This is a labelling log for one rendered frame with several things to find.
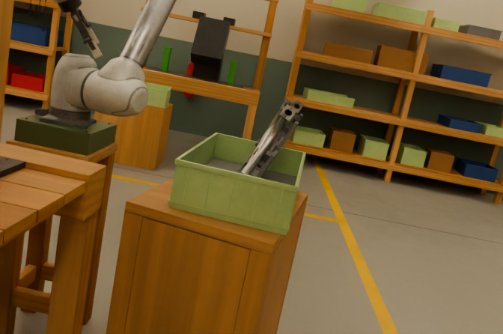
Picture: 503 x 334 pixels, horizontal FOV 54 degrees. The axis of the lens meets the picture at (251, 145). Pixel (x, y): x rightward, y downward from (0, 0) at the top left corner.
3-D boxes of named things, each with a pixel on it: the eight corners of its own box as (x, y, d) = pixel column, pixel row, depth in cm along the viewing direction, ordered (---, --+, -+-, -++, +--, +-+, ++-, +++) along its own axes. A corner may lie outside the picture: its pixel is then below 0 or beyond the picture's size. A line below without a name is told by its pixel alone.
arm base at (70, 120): (43, 112, 205) (44, 99, 204) (96, 122, 208) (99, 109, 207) (27, 119, 187) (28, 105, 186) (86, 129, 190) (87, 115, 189)
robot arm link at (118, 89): (96, 117, 196) (141, 129, 189) (73, 97, 182) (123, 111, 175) (172, -35, 219) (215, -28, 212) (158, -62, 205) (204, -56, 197)
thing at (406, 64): (501, 205, 637) (555, 31, 593) (273, 159, 635) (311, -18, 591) (483, 193, 690) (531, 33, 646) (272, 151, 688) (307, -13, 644)
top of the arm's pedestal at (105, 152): (46, 136, 216) (47, 127, 216) (117, 151, 215) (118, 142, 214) (4, 150, 185) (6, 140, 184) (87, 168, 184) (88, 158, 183)
